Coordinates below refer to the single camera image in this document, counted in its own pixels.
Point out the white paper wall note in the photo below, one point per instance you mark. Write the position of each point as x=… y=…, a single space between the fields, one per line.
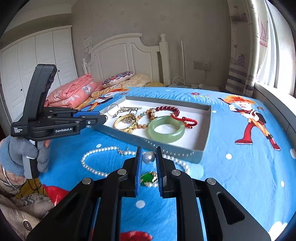
x=87 y=45

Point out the beige fluffy clothing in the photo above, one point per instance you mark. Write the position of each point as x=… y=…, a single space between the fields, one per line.
x=18 y=215

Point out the beige patterned curtain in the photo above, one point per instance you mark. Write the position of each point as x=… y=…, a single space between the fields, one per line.
x=240 y=58

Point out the large pearl pendant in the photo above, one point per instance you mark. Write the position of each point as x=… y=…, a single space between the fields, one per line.
x=148 y=158

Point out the wall socket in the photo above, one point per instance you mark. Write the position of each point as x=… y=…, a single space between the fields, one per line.
x=201 y=65

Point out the white shallow cardboard tray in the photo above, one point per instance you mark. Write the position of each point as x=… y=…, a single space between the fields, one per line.
x=198 y=136

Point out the white window sill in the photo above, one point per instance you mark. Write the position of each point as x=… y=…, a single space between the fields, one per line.
x=277 y=97

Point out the purple patterned pillow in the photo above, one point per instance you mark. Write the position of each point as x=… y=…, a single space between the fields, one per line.
x=118 y=77

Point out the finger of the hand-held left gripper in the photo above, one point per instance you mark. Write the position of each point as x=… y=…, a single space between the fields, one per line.
x=94 y=121
x=87 y=114

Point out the white sheer curtain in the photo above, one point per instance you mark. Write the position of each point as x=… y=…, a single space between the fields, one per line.
x=263 y=46

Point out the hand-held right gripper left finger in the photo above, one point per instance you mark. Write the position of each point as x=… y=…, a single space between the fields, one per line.
x=138 y=171

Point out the green gem pendant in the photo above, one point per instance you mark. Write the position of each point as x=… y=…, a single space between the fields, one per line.
x=148 y=178

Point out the green jade bangle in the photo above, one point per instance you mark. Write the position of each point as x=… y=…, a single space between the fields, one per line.
x=152 y=132

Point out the dark grey side panel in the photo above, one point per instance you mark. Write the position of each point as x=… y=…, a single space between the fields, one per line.
x=282 y=120

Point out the white wooden headboard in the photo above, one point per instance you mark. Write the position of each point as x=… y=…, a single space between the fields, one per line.
x=115 y=58

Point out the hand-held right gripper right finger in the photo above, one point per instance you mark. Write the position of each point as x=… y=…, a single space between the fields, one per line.
x=159 y=171

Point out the pink floral quilt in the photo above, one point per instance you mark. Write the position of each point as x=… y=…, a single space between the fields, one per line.
x=69 y=92

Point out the pale yellow pillow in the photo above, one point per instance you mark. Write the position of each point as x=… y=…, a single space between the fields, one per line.
x=138 y=80

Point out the white upright pole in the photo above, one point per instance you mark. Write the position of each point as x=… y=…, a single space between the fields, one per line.
x=183 y=62

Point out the white wardrobe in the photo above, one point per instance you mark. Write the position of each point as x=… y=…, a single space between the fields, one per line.
x=23 y=69

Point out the blue printed blanket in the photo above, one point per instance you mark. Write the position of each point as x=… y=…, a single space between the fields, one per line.
x=231 y=173

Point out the person's left hand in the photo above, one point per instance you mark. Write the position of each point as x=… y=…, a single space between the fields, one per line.
x=13 y=153

